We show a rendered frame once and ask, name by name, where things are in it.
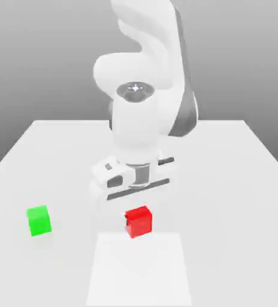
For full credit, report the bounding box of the small red cube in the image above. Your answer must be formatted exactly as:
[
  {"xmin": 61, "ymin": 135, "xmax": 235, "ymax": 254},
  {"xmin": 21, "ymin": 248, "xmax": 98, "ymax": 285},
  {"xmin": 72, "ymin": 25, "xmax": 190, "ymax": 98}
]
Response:
[{"xmin": 123, "ymin": 205, "xmax": 153, "ymax": 239}]

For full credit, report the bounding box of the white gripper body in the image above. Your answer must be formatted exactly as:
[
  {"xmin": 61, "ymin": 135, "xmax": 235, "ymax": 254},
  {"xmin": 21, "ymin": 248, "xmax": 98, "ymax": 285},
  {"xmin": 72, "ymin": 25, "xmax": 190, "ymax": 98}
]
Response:
[{"xmin": 93, "ymin": 176, "xmax": 176, "ymax": 212}]

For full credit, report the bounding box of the small green cube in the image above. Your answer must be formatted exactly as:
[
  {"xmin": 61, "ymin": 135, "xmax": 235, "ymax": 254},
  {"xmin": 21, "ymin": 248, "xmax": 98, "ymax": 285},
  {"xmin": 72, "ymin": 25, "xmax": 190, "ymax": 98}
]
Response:
[{"xmin": 26, "ymin": 204, "xmax": 53, "ymax": 237}]

